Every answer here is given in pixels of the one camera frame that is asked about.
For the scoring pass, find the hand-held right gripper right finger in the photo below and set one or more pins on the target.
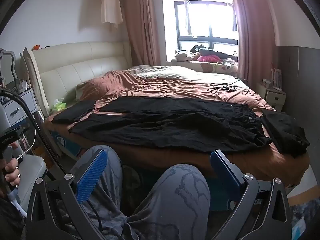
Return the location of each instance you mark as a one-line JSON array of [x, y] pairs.
[[225, 176]]

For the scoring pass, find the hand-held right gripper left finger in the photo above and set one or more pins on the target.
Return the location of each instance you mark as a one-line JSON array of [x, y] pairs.
[[92, 177]]

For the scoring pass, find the black pants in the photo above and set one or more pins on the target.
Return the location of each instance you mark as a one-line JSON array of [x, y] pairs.
[[162, 125]]

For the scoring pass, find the person's left forearm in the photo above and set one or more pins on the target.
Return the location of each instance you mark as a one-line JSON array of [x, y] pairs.
[[12, 212]]

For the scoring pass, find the person's left hand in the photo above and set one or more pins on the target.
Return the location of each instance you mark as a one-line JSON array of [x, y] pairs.
[[13, 176]]

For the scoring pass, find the white drawer cabinet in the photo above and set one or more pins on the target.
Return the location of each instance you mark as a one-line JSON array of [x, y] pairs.
[[17, 105]]

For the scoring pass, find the person's left leg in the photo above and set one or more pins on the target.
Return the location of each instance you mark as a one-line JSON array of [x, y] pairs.
[[111, 205]]

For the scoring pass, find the person's leg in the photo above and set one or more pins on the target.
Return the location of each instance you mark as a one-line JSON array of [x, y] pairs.
[[175, 200], [111, 205]]

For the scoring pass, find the grey chair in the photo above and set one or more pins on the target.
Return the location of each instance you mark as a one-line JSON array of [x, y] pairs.
[[32, 170]]

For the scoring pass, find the person's right leg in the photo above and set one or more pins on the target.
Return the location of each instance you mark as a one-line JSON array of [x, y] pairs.
[[175, 200]]

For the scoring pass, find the green yellow packet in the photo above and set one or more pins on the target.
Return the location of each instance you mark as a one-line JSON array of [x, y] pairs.
[[58, 105]]

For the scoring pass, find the ornate mirror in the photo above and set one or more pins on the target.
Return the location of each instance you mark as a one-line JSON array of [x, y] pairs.
[[6, 62]]

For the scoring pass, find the folded black garment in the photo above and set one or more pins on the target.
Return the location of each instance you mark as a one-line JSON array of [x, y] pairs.
[[285, 132]]

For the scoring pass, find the blue grey rug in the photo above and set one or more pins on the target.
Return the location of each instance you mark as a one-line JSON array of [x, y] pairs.
[[305, 215]]

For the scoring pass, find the white nightstand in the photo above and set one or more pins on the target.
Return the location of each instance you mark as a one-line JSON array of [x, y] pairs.
[[273, 98]]

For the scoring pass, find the orange toy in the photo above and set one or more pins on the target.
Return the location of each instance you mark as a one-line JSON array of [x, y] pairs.
[[36, 47]]

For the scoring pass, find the cream padded headboard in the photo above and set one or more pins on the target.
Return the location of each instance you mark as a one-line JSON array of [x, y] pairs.
[[75, 65]]

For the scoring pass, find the brown bedsheet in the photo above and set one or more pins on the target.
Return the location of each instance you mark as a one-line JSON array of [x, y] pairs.
[[162, 87]]

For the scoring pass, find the striped box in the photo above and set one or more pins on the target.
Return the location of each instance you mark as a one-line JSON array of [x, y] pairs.
[[276, 77]]

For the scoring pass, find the white pillow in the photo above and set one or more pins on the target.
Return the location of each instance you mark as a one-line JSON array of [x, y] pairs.
[[175, 73]]

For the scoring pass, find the pink plush toy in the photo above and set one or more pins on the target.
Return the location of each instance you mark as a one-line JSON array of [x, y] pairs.
[[207, 58]]

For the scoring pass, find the pile of clothes on sill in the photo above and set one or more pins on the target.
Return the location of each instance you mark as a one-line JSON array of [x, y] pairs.
[[217, 53]]

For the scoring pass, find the cream plush toy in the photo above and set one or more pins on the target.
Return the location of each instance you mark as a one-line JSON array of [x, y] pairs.
[[181, 55]]

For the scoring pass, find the pink curtain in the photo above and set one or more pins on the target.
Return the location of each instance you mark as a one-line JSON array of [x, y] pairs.
[[252, 30], [140, 17]]

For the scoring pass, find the window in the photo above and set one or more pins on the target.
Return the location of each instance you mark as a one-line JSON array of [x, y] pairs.
[[212, 20]]

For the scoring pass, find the cream hanging cloth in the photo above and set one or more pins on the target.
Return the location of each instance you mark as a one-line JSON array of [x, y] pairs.
[[111, 5]]

